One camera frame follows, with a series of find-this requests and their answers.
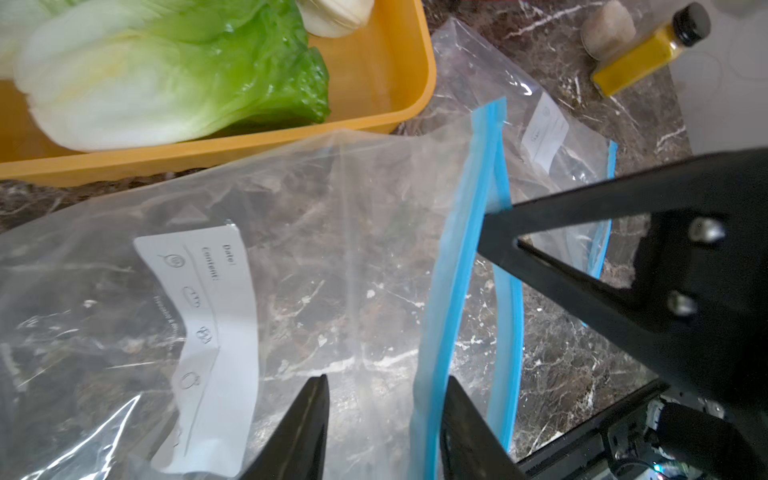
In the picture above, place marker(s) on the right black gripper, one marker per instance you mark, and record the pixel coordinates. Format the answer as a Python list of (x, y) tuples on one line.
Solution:
[(696, 312)]

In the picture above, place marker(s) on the beige round stone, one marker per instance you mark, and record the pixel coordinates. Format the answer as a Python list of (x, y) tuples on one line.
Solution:
[(607, 30)]

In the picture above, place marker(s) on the clear zipper bag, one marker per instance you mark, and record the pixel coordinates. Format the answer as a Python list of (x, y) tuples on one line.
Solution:
[(546, 151), (163, 332)]

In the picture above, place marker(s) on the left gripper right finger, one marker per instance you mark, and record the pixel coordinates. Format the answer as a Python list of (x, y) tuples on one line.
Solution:
[(468, 448)]

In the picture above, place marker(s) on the yellow oil bottle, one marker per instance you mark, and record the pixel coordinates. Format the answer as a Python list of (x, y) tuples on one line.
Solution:
[(652, 51)]

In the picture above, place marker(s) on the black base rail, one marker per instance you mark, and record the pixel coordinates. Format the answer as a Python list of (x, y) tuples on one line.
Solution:
[(656, 432)]

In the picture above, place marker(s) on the yellow plastic tray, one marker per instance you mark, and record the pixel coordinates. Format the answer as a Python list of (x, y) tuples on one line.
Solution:
[(380, 76)]

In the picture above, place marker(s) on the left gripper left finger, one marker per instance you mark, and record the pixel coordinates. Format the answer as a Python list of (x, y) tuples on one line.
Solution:
[(296, 449)]

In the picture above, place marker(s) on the chinese cabbage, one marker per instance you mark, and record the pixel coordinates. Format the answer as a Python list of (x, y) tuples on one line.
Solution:
[(106, 75), (334, 18), (19, 18)]

